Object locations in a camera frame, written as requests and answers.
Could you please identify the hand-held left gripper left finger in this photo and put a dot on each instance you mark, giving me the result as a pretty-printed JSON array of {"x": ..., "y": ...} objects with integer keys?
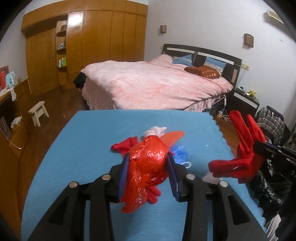
[{"x": 122, "y": 178}]

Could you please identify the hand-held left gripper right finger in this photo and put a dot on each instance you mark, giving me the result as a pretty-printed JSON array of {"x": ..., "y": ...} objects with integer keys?
[{"x": 173, "y": 178}]

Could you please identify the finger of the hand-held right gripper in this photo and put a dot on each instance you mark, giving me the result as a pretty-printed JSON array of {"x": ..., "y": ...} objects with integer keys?
[{"x": 261, "y": 148}]

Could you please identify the red fleece cloth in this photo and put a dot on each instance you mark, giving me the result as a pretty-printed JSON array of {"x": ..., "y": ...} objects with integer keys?
[{"x": 242, "y": 148}]

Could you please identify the red plastic bag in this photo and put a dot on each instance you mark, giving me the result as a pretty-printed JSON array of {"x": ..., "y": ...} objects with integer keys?
[{"x": 145, "y": 162}]

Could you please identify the red frayed cloth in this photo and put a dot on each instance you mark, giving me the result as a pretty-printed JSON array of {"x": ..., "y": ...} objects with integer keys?
[{"x": 123, "y": 144}]

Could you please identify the black lined trash bin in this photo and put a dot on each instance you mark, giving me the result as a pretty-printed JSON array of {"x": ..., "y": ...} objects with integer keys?
[{"x": 270, "y": 192}]

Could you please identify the pink socks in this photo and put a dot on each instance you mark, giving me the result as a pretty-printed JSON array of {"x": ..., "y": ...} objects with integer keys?
[{"x": 155, "y": 132}]

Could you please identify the blue plastic bag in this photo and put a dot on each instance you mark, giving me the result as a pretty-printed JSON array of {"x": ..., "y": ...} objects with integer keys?
[{"x": 179, "y": 154}]

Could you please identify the plaid bag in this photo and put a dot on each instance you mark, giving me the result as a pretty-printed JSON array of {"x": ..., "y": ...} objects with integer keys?
[{"x": 271, "y": 124}]

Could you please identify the dark nightstand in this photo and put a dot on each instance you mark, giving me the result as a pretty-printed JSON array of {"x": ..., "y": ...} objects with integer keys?
[{"x": 246, "y": 104}]

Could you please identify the blue tablecloth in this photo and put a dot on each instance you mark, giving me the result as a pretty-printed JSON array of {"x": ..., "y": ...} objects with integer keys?
[{"x": 81, "y": 150}]

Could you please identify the yellow power strip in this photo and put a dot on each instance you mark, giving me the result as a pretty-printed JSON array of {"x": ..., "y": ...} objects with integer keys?
[{"x": 219, "y": 113}]

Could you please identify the yellow plush toy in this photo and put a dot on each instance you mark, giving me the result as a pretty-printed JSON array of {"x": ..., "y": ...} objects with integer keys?
[{"x": 252, "y": 93}]

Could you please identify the pink blanket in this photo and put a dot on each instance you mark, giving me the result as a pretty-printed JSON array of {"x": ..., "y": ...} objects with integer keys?
[{"x": 150, "y": 85}]

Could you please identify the blue pillow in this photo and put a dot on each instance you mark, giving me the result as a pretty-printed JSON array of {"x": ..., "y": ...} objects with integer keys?
[
  {"x": 215, "y": 64},
  {"x": 183, "y": 59}
]

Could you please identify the brown dotted cushion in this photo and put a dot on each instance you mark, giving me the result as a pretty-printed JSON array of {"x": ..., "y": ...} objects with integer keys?
[{"x": 204, "y": 71}]

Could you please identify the black cloth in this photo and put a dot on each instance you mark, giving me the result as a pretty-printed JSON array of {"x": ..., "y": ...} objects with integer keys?
[{"x": 79, "y": 81}]

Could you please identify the wooden stool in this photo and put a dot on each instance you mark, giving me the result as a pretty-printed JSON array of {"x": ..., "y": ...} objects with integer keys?
[{"x": 39, "y": 111}]

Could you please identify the bed with pink blanket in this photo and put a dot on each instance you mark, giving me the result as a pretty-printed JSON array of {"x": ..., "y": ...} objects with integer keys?
[{"x": 208, "y": 52}]

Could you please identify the white crumpled cloth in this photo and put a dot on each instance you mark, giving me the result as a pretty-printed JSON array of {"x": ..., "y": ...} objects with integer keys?
[{"x": 16, "y": 121}]

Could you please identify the air conditioner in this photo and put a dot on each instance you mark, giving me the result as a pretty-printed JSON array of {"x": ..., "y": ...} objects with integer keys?
[{"x": 274, "y": 17}]

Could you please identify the wooden side desk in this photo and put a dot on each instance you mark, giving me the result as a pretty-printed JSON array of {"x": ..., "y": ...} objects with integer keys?
[{"x": 22, "y": 92}]

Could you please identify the white hanging cloth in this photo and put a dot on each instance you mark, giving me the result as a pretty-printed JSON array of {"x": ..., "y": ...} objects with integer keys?
[{"x": 13, "y": 93}]

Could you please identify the wooden door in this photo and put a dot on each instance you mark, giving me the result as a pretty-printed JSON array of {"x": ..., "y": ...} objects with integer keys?
[{"x": 41, "y": 60}]

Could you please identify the wooden wardrobe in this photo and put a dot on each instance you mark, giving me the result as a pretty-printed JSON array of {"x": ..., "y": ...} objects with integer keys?
[{"x": 104, "y": 34}]

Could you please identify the light blue kettle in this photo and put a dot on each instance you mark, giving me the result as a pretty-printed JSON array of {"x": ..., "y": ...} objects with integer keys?
[{"x": 11, "y": 78}]

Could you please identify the red printed poster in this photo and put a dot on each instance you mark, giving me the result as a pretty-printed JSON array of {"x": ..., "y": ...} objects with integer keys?
[{"x": 3, "y": 76}]

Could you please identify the wall lamp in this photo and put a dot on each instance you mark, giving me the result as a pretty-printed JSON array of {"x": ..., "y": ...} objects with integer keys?
[
  {"x": 248, "y": 40},
  {"x": 163, "y": 28}
]

